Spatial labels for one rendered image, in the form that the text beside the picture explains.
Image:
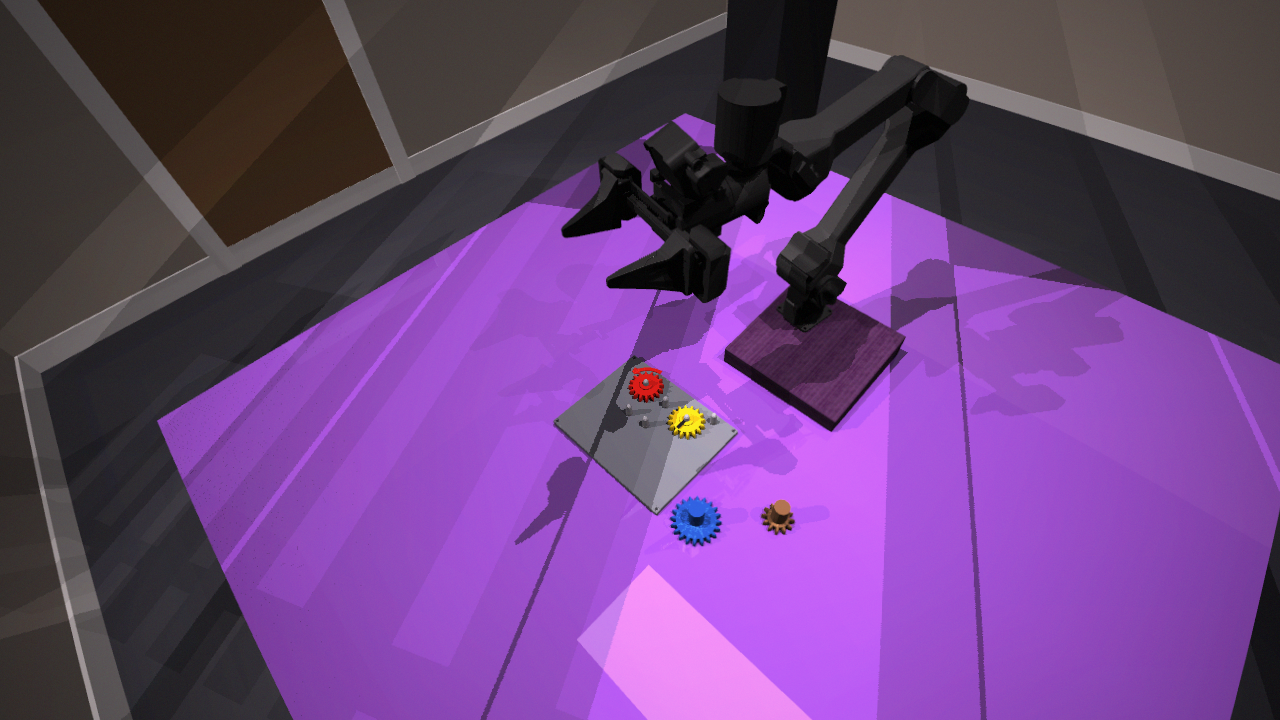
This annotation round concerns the yellow gear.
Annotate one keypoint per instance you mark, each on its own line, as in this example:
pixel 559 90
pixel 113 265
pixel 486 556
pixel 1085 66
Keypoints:
pixel 684 428

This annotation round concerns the blue gear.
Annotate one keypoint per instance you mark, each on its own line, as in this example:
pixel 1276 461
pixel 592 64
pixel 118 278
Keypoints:
pixel 695 521

